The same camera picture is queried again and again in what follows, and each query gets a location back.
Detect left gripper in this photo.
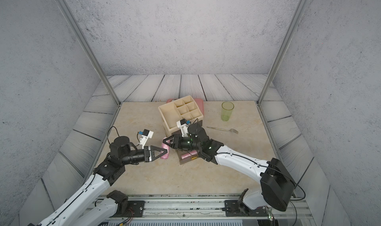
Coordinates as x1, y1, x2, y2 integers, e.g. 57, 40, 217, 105
120, 146, 167, 167

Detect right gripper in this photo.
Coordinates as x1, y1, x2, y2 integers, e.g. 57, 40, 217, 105
163, 134, 203, 153

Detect pink bag roll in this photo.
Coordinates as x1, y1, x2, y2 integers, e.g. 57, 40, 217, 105
181, 150, 198, 160
160, 138, 171, 161

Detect transparent drawer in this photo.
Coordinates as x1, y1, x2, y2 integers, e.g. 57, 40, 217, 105
176, 150, 198, 165

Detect beige drawer organizer cabinet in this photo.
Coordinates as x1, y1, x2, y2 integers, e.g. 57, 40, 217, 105
158, 96, 204, 137

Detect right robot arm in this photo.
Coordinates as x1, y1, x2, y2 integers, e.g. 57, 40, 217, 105
163, 124, 297, 212

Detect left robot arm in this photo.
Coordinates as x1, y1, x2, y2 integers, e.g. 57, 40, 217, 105
40, 136, 168, 226

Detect pink sponge block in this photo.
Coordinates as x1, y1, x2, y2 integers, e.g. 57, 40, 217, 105
166, 98, 204, 115

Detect metal spoon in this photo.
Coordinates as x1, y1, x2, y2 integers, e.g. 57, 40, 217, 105
207, 126, 239, 134

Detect green translucent cup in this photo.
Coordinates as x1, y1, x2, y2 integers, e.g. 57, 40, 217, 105
221, 101, 235, 122

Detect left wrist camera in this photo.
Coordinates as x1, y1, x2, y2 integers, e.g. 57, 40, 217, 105
138, 129, 154, 148

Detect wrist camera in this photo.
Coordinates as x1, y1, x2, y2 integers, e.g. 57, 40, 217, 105
176, 119, 191, 137
138, 129, 154, 148

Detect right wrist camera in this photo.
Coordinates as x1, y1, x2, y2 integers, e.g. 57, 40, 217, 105
176, 119, 191, 137

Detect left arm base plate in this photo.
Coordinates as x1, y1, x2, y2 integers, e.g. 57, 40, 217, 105
115, 200, 145, 218

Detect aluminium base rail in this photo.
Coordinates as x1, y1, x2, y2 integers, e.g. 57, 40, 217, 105
101, 194, 316, 226

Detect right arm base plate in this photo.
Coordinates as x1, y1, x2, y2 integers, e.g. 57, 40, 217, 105
222, 200, 268, 217

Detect left aluminium frame post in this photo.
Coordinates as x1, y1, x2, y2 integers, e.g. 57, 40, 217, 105
55, 0, 121, 107

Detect aluminium frame post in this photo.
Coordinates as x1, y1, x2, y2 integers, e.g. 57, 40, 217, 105
55, 0, 121, 107
257, 0, 309, 106

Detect right aluminium frame post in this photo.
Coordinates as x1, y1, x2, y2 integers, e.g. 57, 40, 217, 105
257, 0, 309, 106

